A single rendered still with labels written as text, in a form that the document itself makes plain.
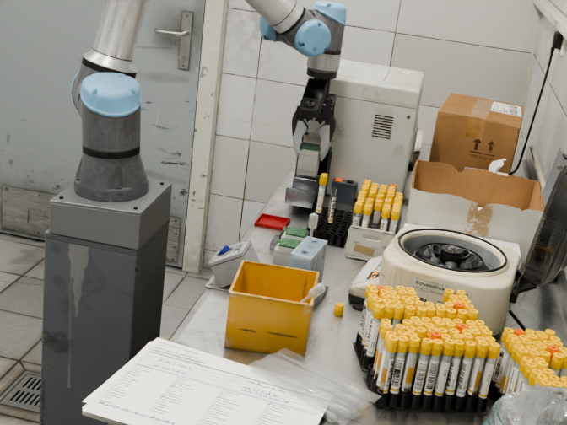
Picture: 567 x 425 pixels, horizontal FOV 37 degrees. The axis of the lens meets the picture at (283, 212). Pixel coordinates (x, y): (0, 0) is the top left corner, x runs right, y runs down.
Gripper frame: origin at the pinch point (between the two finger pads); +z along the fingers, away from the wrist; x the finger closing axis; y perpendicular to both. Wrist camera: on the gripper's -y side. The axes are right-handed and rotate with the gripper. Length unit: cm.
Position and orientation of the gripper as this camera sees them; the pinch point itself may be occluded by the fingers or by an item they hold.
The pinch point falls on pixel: (309, 154)
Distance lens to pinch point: 203.2
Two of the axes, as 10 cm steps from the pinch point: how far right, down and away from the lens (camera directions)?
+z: -1.2, 9.3, 3.4
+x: -9.7, -1.8, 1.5
